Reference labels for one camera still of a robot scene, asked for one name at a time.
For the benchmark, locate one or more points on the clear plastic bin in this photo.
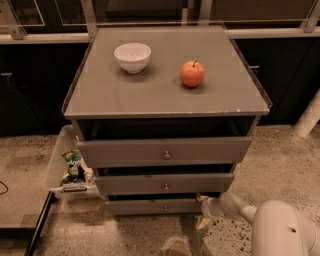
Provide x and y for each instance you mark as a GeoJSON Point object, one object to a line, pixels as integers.
{"type": "Point", "coordinates": [57, 167]}

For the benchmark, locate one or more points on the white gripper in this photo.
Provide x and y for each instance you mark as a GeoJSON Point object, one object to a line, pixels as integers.
{"type": "Point", "coordinates": [222, 205]}

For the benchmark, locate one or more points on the grey bottom drawer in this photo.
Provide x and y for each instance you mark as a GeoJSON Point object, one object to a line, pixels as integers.
{"type": "Point", "coordinates": [157, 206]}

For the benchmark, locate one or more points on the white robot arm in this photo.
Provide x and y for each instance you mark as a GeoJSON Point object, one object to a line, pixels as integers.
{"type": "Point", "coordinates": [278, 228]}

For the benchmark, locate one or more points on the grey drawer cabinet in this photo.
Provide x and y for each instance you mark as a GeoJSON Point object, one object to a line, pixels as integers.
{"type": "Point", "coordinates": [108, 103]}

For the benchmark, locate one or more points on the grey middle drawer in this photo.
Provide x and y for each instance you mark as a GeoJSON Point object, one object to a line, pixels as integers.
{"type": "Point", "coordinates": [164, 184]}

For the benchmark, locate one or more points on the grey top drawer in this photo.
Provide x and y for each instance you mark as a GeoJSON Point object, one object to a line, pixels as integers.
{"type": "Point", "coordinates": [164, 152]}

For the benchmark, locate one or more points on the white pole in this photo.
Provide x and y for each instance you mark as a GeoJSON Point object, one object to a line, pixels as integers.
{"type": "Point", "coordinates": [309, 118]}

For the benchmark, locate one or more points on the red apple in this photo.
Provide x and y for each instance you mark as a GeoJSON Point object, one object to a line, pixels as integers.
{"type": "Point", "coordinates": [192, 73]}

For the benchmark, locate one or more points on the green snack bag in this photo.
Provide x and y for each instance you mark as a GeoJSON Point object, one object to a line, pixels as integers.
{"type": "Point", "coordinates": [75, 172]}

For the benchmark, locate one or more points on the white ceramic bowl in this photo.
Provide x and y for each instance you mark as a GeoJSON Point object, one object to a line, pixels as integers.
{"type": "Point", "coordinates": [133, 57]}

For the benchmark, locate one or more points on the grey drawer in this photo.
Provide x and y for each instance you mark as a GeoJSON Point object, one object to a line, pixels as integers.
{"type": "Point", "coordinates": [157, 206]}
{"type": "Point", "coordinates": [164, 184]}
{"type": "Point", "coordinates": [164, 152]}

